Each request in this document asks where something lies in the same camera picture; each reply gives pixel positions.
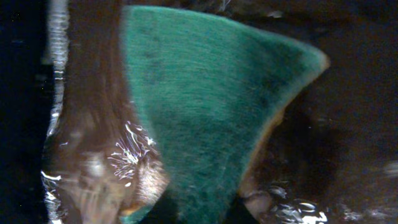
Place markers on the black rectangular water tray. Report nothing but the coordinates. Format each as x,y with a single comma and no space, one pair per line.
73,149

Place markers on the green yellow sponge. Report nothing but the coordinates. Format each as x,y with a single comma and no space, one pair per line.
205,88

